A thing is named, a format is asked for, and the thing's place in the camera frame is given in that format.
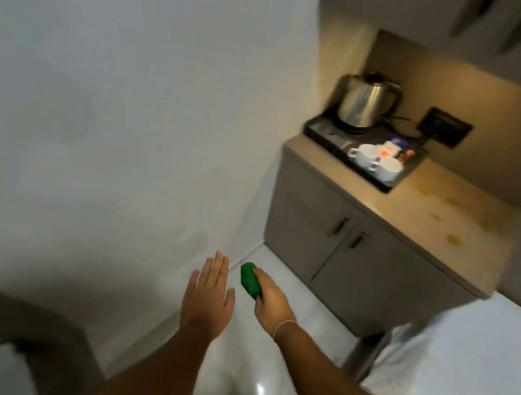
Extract white cup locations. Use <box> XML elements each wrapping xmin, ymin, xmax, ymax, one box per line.
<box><xmin>347</xmin><ymin>142</ymin><xmax>382</xmax><ymax>170</ymax></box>
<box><xmin>367</xmin><ymin>155</ymin><xmax>404</xmax><ymax>184</ymax></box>

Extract grey wall cabinet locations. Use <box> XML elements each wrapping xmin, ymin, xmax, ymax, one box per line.
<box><xmin>313</xmin><ymin>0</ymin><xmax>521</xmax><ymax>94</ymax></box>

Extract black serving tray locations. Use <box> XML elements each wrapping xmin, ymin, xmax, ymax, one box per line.
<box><xmin>298</xmin><ymin>112</ymin><xmax>432</xmax><ymax>198</ymax></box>

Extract grey cabinet door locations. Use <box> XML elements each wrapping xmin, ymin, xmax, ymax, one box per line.
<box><xmin>306</xmin><ymin>209</ymin><xmax>486</xmax><ymax>350</ymax></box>
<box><xmin>260</xmin><ymin>160</ymin><xmax>375</xmax><ymax>289</ymax></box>

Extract white wristband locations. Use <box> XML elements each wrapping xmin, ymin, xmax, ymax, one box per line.
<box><xmin>273</xmin><ymin>318</ymin><xmax>299</xmax><ymax>343</ymax></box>

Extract person's left hand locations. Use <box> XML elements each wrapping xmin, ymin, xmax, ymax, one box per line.
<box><xmin>177</xmin><ymin>248</ymin><xmax>240</xmax><ymax>343</ymax></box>

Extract black kettle cable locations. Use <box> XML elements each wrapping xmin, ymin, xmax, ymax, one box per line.
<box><xmin>387</xmin><ymin>115</ymin><xmax>430</xmax><ymax>141</ymax></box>

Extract grey base cabinet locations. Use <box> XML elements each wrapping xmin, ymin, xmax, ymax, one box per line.
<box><xmin>254</xmin><ymin>130</ymin><xmax>521</xmax><ymax>353</ymax></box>

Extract person's left forearm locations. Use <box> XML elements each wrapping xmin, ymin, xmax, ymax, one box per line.
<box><xmin>91</xmin><ymin>310</ymin><xmax>222</xmax><ymax>395</ymax></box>

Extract steel electric kettle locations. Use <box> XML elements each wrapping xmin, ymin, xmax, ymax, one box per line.
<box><xmin>334</xmin><ymin>70</ymin><xmax>404</xmax><ymax>138</ymax></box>

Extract person's right hand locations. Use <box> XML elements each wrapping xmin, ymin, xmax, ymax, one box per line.
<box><xmin>246</xmin><ymin>268</ymin><xmax>303</xmax><ymax>343</ymax></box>

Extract green sponge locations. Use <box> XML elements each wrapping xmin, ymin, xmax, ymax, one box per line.
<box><xmin>237</xmin><ymin>261</ymin><xmax>265</xmax><ymax>303</ymax></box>

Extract person's right forearm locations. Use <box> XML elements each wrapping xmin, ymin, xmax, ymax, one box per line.
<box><xmin>268</xmin><ymin>320</ymin><xmax>436</xmax><ymax>395</ymax></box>

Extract white bed sheet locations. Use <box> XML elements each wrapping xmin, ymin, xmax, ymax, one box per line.
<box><xmin>361</xmin><ymin>279</ymin><xmax>521</xmax><ymax>395</ymax></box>

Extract black wall socket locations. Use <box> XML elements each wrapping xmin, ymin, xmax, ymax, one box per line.
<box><xmin>415</xmin><ymin>105</ymin><xmax>476</xmax><ymax>152</ymax></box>

